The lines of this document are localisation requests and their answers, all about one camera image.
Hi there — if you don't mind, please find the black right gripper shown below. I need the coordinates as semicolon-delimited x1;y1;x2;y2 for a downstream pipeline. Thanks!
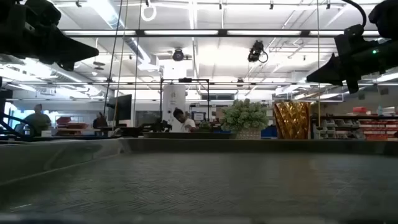
306;39;398;94

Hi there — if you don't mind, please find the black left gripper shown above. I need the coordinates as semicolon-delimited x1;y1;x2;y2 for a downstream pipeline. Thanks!
0;0;100;72

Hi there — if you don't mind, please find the amber ribbed cup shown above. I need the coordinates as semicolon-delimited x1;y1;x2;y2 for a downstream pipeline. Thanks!
273;101;312;140

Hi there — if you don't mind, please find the white LED light strip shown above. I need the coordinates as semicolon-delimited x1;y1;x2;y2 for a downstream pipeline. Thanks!
62;30;137;36
309;30;381;36
226;30;302;35
144;30;219;35

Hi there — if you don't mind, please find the shelf with storage bins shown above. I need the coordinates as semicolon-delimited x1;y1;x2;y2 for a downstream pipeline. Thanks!
312;105;398;141

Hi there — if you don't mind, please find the person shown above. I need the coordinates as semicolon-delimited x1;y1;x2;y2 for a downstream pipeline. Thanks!
172;108;197;133
92;111;108;130
24;104;52;137

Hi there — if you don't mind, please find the rack with red bins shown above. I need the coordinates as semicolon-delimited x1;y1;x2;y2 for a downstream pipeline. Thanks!
55;116;90;137

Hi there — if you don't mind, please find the black monitor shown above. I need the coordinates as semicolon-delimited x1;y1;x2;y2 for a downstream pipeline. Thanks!
107;94;133;123

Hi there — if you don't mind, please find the blue bin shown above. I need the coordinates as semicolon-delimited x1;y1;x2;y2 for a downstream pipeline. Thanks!
261;125;278;139

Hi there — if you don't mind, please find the green potted plant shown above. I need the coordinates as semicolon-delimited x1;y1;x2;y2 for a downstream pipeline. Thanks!
220;98;270;140

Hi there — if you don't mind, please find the white cylindrical column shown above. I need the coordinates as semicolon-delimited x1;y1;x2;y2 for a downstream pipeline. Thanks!
161;84;187;133

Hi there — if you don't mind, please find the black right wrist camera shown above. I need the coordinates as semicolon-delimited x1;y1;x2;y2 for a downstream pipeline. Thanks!
334;24;365;58

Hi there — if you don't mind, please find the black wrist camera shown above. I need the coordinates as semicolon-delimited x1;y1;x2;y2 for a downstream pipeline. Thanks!
334;24;365;58
24;0;62;27

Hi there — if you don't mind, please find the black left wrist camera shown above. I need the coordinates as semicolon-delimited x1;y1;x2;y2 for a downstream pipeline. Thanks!
24;0;62;27

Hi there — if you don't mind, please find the thin black cable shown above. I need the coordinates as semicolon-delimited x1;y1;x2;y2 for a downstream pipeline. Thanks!
102;0;124;118

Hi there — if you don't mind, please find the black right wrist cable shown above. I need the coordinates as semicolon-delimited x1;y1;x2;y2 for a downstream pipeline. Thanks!
341;0;368;29

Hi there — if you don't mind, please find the black aluminium rig frame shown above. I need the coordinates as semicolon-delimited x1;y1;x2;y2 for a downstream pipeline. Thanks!
60;29;398;39

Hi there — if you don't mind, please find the black overhead camera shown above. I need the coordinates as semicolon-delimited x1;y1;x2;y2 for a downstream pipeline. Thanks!
248;39;269;64

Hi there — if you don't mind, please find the white hanging ring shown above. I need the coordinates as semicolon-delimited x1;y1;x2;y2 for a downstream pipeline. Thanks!
140;2;157;22

